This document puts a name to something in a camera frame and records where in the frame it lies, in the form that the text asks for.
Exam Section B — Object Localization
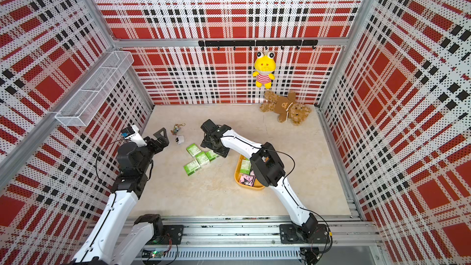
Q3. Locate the pink tissue pack bottom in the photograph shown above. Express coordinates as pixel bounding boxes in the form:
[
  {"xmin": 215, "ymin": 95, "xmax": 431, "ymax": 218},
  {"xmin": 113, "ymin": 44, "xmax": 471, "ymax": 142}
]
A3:
[{"xmin": 239, "ymin": 174, "xmax": 255, "ymax": 187}]

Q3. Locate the white wire mesh basket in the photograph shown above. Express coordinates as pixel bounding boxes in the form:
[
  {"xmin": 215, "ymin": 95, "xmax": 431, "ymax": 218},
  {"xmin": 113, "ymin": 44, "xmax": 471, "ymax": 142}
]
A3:
[{"xmin": 55, "ymin": 50, "xmax": 133, "ymax": 127}]

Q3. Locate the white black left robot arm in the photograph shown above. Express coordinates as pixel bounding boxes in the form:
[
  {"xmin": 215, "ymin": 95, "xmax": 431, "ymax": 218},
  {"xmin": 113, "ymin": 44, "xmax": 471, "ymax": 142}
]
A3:
[{"xmin": 71, "ymin": 125, "xmax": 169, "ymax": 265}]

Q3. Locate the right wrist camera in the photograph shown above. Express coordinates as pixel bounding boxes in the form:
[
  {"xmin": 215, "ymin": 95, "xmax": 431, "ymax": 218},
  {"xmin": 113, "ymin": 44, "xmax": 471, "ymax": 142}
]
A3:
[{"xmin": 201, "ymin": 119, "xmax": 221, "ymax": 136}]

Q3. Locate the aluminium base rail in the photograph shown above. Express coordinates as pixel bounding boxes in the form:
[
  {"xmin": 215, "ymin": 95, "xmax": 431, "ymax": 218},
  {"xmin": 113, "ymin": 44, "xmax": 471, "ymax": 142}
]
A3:
[{"xmin": 135, "ymin": 216, "xmax": 388, "ymax": 265}]

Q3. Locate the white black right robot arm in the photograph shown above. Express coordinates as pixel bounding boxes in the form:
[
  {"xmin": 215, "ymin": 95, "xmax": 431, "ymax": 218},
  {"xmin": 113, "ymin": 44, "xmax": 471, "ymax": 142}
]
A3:
[{"xmin": 201, "ymin": 120, "xmax": 333, "ymax": 247}]

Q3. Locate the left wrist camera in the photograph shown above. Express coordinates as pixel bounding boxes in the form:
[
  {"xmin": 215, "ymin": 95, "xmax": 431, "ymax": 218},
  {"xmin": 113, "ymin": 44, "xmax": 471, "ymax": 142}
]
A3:
[{"xmin": 121, "ymin": 124, "xmax": 147, "ymax": 147}]

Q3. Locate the green tissue pack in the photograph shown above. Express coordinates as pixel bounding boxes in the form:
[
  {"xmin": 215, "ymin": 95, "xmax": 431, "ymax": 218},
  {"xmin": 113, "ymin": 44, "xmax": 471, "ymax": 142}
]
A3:
[
  {"xmin": 239, "ymin": 159, "xmax": 251, "ymax": 175},
  {"xmin": 183, "ymin": 159, "xmax": 201, "ymax": 176},
  {"xmin": 206, "ymin": 150, "xmax": 219, "ymax": 161},
  {"xmin": 186, "ymin": 144, "xmax": 202, "ymax": 157},
  {"xmin": 195, "ymin": 152, "xmax": 210, "ymax": 166}
]

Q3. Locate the yellow frog plush toy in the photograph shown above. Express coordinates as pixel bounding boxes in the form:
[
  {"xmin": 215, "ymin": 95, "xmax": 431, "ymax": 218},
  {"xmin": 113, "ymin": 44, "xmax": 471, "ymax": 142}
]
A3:
[{"xmin": 253, "ymin": 52, "xmax": 276, "ymax": 90}]

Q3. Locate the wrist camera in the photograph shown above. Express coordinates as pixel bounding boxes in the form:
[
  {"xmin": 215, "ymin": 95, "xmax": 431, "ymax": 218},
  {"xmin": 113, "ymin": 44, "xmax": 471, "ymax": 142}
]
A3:
[
  {"xmin": 201, "ymin": 119, "xmax": 221, "ymax": 136},
  {"xmin": 121, "ymin": 124, "xmax": 147, "ymax": 147}
]

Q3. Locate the yellow storage tray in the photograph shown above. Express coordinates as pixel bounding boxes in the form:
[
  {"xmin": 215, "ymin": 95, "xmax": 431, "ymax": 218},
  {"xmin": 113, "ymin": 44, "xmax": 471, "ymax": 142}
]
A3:
[{"xmin": 234, "ymin": 155, "xmax": 265, "ymax": 191}]

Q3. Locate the brown teddy bear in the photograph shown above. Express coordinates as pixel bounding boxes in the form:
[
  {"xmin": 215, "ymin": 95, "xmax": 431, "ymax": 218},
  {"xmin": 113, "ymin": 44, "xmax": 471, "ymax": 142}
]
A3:
[{"xmin": 260, "ymin": 91, "xmax": 312, "ymax": 125}]

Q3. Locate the black hook rail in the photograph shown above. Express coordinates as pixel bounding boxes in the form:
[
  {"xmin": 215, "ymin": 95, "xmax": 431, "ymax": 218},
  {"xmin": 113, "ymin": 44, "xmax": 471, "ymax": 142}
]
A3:
[{"xmin": 198, "ymin": 39, "xmax": 319, "ymax": 49}]

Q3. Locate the white plush keychain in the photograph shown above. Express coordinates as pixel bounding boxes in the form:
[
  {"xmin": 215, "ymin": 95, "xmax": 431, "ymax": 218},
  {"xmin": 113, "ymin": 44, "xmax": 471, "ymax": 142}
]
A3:
[{"xmin": 175, "ymin": 135, "xmax": 185, "ymax": 145}]

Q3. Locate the fox figure keychain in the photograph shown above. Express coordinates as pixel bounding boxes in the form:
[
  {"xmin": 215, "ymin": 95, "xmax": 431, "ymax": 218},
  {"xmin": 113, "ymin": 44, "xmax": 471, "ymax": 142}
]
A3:
[{"xmin": 171, "ymin": 123, "xmax": 186, "ymax": 136}]

